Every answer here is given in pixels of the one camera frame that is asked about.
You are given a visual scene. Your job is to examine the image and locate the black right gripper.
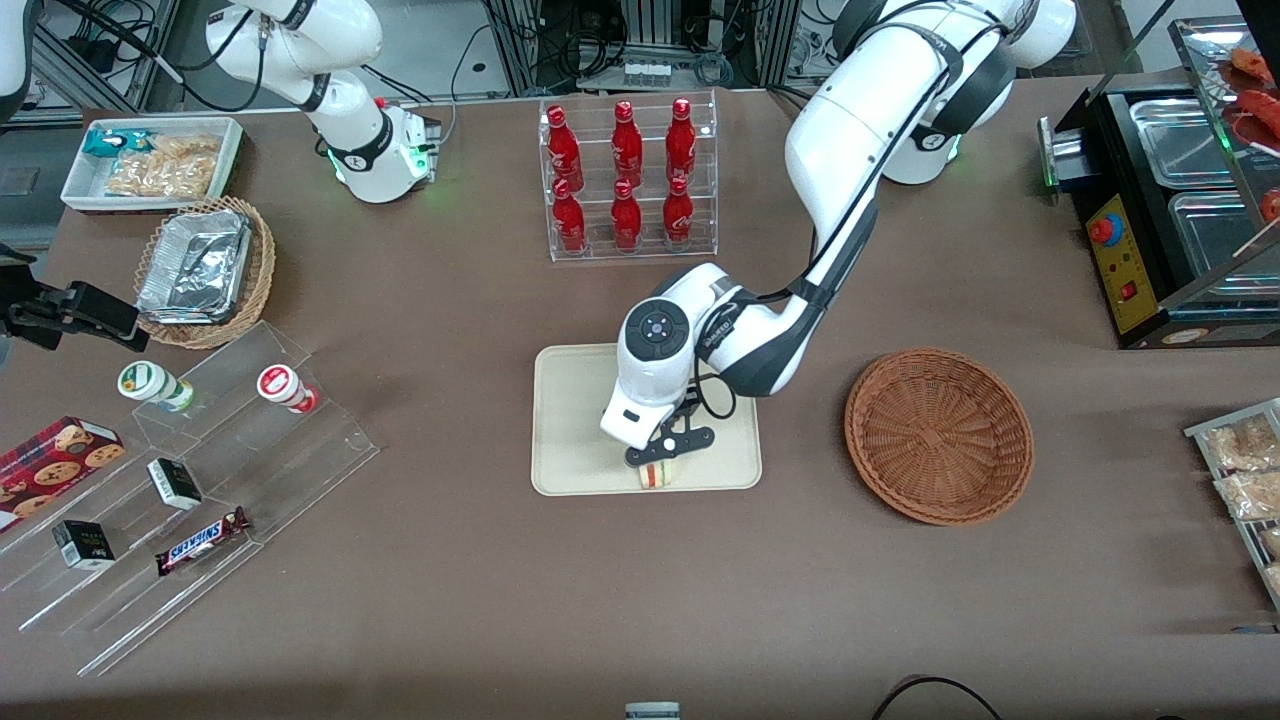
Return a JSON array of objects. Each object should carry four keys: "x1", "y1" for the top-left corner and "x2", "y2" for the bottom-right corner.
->
[{"x1": 0, "y1": 250, "x2": 150, "y2": 354}]

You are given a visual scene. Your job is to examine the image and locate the tan wicker basket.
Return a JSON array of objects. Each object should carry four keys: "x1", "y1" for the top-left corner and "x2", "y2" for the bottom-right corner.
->
[{"x1": 133, "y1": 196, "x2": 277, "y2": 351}]

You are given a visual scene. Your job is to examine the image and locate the beige plastic tray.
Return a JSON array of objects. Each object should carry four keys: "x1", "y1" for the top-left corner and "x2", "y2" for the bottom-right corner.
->
[{"x1": 531, "y1": 343, "x2": 763, "y2": 497}]

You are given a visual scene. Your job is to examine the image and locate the brown round wicker basket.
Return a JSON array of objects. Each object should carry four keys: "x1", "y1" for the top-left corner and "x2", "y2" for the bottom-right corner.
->
[{"x1": 844, "y1": 347, "x2": 1035, "y2": 527}]

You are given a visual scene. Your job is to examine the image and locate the tray of packaged snacks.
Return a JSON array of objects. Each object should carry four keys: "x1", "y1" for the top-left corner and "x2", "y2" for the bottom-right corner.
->
[{"x1": 1184, "y1": 397, "x2": 1280, "y2": 613}]

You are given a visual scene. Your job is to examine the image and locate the green lid yogurt cup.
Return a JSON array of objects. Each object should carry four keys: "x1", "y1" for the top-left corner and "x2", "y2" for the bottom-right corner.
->
[{"x1": 117, "y1": 360, "x2": 197, "y2": 414}]

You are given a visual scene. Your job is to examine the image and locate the stack of foil trays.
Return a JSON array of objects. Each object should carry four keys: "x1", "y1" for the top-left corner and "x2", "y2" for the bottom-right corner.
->
[{"x1": 136, "y1": 208, "x2": 253, "y2": 326}]

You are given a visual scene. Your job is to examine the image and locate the white plastic bin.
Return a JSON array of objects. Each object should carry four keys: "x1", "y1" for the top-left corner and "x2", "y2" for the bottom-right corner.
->
[{"x1": 60, "y1": 116, "x2": 245, "y2": 215}]

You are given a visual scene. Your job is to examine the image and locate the red cookie box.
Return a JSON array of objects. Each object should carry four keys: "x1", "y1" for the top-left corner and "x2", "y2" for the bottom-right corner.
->
[{"x1": 0, "y1": 416, "x2": 127, "y2": 533}]

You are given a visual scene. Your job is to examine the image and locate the clear bag of crackers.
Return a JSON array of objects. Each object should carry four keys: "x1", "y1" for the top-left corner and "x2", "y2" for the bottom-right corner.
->
[{"x1": 104, "y1": 134, "x2": 223, "y2": 200}]

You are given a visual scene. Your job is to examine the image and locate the small black carton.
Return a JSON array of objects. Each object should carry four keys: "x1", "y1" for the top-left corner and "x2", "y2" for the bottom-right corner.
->
[
  {"x1": 51, "y1": 519, "x2": 117, "y2": 572},
  {"x1": 146, "y1": 457, "x2": 204, "y2": 512}
]

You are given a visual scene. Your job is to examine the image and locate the red lid yogurt cup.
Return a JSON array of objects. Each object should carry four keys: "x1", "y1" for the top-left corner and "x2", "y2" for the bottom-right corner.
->
[{"x1": 256, "y1": 364, "x2": 322, "y2": 416}]

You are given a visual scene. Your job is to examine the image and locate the teal snack packet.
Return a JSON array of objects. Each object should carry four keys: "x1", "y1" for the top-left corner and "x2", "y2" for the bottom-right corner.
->
[{"x1": 83, "y1": 129, "x2": 153, "y2": 159}]

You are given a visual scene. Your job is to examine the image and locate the snickers chocolate bar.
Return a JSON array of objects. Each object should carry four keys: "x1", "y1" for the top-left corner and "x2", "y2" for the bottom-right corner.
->
[{"x1": 154, "y1": 506, "x2": 252, "y2": 578}]

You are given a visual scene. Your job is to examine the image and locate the clear acrylic stepped shelf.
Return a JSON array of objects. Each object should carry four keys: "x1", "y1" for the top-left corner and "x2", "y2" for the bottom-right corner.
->
[{"x1": 0, "y1": 320, "x2": 382, "y2": 679}]

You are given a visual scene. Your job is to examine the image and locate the red cola bottle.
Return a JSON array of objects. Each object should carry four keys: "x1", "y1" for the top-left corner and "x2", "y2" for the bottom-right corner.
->
[
  {"x1": 611, "y1": 101, "x2": 645, "y2": 187},
  {"x1": 546, "y1": 106, "x2": 585, "y2": 191},
  {"x1": 665, "y1": 98, "x2": 698, "y2": 184},
  {"x1": 610, "y1": 180, "x2": 644, "y2": 254},
  {"x1": 662, "y1": 177, "x2": 696, "y2": 248},
  {"x1": 551, "y1": 180, "x2": 589, "y2": 254}
]

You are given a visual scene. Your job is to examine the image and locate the clear acrylic bottle rack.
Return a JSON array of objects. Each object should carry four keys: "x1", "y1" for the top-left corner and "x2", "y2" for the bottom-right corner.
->
[{"x1": 539, "y1": 89, "x2": 720, "y2": 264}]

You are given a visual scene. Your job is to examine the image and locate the black food warmer cabinet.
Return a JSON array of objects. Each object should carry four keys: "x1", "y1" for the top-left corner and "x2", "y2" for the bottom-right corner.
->
[{"x1": 1038, "y1": 14, "x2": 1280, "y2": 350}]

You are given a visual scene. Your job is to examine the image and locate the steel pan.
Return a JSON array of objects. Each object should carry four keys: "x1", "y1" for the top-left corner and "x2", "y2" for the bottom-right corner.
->
[
  {"x1": 1129, "y1": 96, "x2": 1242, "y2": 190},
  {"x1": 1167, "y1": 189, "x2": 1280, "y2": 293}
]

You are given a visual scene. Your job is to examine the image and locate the clear bag of pastries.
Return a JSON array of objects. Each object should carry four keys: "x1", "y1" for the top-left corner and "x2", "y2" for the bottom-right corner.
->
[
  {"x1": 1213, "y1": 470, "x2": 1280, "y2": 523},
  {"x1": 1203, "y1": 414, "x2": 1280, "y2": 473}
]

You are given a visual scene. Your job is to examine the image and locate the black cable on table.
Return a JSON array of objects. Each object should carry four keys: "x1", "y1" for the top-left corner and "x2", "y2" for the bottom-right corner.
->
[{"x1": 869, "y1": 676, "x2": 1004, "y2": 720}]

